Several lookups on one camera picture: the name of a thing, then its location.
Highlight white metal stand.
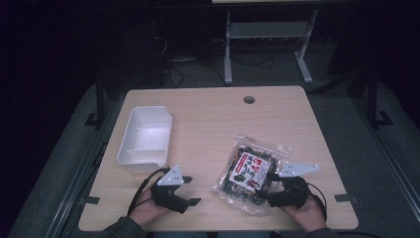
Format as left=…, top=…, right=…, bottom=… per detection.
left=223, top=9, right=320, bottom=86

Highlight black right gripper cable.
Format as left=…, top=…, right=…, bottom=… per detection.
left=306, top=182, right=328, bottom=222

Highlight person's left hand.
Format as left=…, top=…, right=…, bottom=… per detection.
left=129, top=187, right=171, bottom=227

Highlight clear snack packet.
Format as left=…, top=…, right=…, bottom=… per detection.
left=212, top=133, right=292, bottom=216

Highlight black floor cables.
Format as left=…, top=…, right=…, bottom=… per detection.
left=160, top=35, right=275, bottom=89

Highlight white plastic bin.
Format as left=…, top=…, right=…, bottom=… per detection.
left=116, top=105, right=173, bottom=175

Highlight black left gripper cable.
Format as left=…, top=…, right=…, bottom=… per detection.
left=126, top=167, right=171, bottom=216

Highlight person's right hand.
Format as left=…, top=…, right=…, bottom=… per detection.
left=289, top=194, right=327, bottom=234

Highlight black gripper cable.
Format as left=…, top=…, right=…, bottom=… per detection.
left=126, top=167, right=171, bottom=216
left=306, top=182, right=328, bottom=222

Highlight black table edge bracket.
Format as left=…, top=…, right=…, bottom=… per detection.
left=78, top=195, right=101, bottom=205
left=334, top=193, right=360, bottom=203

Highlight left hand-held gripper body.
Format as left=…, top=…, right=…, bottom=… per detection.
left=151, top=164, right=190, bottom=214

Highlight black metal stand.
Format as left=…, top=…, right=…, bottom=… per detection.
left=83, top=74, right=107, bottom=130
left=366, top=68, right=394, bottom=129

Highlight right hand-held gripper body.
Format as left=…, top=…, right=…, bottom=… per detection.
left=278, top=161, right=321, bottom=209

